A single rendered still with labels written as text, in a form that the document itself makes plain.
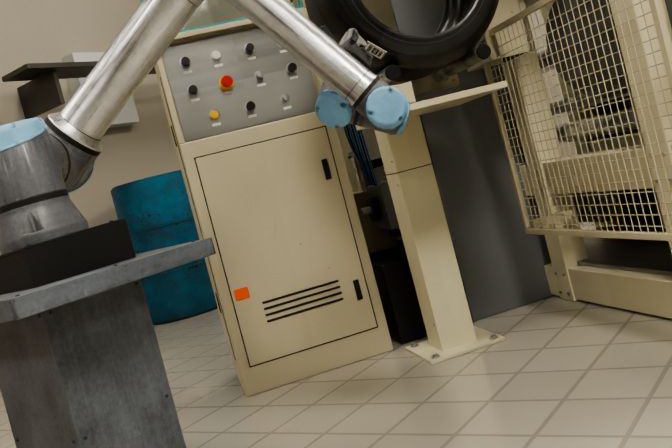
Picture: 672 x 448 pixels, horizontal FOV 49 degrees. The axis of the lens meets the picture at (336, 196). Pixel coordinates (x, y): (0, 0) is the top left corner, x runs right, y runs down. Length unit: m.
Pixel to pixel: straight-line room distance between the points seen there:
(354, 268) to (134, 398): 1.16
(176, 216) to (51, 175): 3.21
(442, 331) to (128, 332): 1.16
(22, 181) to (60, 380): 0.42
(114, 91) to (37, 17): 3.89
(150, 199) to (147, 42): 3.13
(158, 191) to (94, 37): 1.54
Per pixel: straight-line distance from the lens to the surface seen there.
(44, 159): 1.71
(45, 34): 5.69
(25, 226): 1.68
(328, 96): 1.74
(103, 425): 1.66
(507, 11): 2.58
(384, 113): 1.60
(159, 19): 1.82
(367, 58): 1.96
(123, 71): 1.83
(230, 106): 2.63
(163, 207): 4.88
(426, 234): 2.45
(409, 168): 2.43
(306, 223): 2.59
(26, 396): 1.74
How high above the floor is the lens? 0.67
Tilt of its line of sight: 2 degrees down
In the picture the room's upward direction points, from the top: 15 degrees counter-clockwise
